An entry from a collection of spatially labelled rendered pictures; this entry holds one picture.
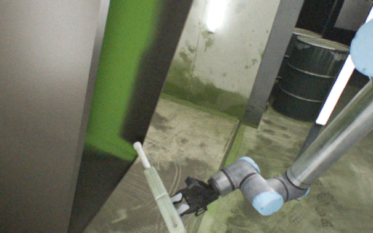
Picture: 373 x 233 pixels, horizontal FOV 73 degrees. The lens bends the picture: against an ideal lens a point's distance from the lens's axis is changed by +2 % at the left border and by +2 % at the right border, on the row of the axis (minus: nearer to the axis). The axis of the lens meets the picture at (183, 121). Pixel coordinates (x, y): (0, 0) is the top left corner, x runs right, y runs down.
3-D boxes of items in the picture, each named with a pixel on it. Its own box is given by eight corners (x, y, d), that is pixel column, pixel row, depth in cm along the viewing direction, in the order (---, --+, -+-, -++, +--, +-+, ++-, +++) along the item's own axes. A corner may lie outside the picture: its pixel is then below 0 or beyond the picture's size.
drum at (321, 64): (267, 98, 349) (291, 32, 305) (309, 106, 347) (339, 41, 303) (275, 119, 298) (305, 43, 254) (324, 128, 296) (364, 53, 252)
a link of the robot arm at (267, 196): (293, 193, 83) (267, 168, 92) (267, 201, 78) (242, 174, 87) (283, 212, 88) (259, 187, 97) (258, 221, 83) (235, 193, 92)
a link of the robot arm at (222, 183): (230, 182, 88) (216, 164, 95) (219, 189, 87) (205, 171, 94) (233, 196, 94) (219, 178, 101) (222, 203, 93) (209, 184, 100)
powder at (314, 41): (291, 36, 304) (292, 34, 304) (337, 44, 303) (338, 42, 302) (305, 45, 258) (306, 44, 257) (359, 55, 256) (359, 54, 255)
